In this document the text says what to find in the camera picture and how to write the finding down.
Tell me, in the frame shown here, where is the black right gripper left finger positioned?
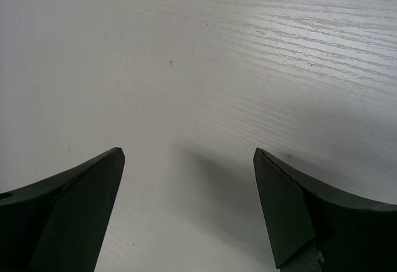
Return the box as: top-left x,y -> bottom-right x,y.
1,147 -> 125,271

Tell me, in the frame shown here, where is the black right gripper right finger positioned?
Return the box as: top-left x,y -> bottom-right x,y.
253,148 -> 396,271

